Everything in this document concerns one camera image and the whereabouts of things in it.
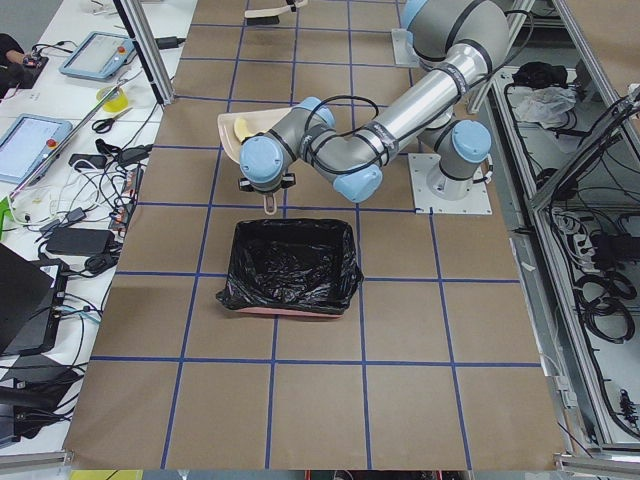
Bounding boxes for beige hand brush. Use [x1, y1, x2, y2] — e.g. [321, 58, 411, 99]
[244, 0, 309, 26]

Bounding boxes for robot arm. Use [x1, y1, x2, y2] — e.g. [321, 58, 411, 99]
[238, 1, 509, 211]

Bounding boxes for teach pendant tablet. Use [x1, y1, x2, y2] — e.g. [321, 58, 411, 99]
[1, 114, 73, 184]
[59, 31, 136, 81]

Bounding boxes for black laptop computer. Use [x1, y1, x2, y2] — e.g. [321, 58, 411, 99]
[1, 246, 69, 357]

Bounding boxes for lower teach pendant tablet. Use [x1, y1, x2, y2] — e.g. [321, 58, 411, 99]
[1, 114, 73, 184]

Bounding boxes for aluminium frame post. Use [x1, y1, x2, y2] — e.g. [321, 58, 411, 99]
[114, 0, 175, 106]

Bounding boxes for pale melon rind slice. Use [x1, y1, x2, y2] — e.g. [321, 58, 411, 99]
[233, 117, 256, 143]

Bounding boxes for yellow tape roll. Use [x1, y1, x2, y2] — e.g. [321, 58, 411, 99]
[96, 86, 129, 113]

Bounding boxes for white crumpled cloth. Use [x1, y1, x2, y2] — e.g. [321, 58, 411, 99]
[514, 86, 577, 129]

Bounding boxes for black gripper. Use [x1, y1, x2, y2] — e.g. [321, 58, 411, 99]
[238, 173, 296, 195]

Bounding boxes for black scissors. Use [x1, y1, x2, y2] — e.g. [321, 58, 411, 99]
[91, 107, 132, 134]

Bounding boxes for black power adapter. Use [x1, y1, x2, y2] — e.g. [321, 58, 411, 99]
[46, 228, 115, 256]

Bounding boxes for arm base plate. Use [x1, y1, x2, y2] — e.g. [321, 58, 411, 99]
[408, 153, 492, 216]
[391, 28, 422, 68]

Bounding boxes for beige plastic dustpan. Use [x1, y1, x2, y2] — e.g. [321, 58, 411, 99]
[217, 107, 291, 215]

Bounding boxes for bin with black bag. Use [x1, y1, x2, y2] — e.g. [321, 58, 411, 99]
[216, 218, 363, 317]

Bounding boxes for upper teach pendant tablet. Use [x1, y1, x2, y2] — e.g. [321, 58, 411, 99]
[59, 31, 136, 81]

